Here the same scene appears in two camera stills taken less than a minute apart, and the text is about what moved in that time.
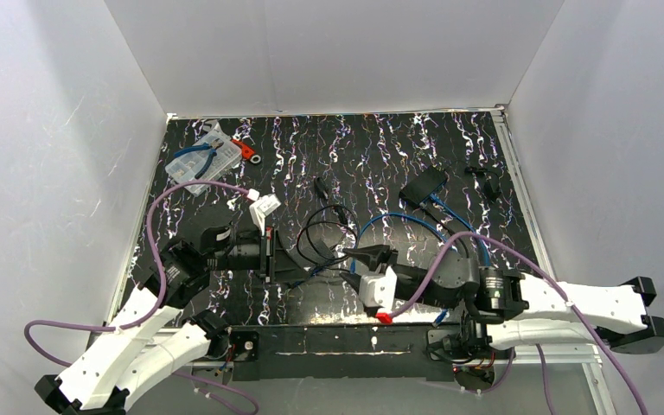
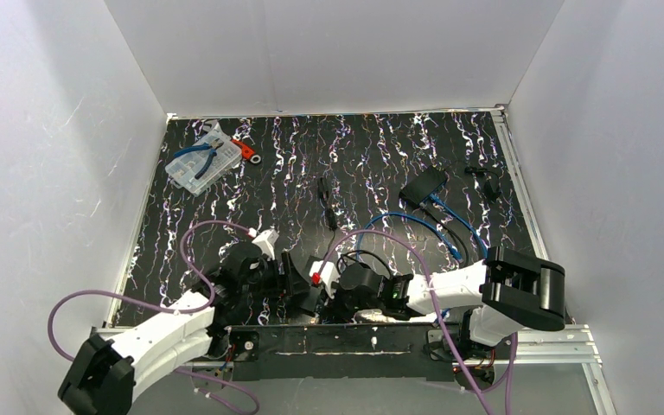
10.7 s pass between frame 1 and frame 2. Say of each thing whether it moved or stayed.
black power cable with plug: moved
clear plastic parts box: stayed
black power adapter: stayed
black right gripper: moved
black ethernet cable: stayed
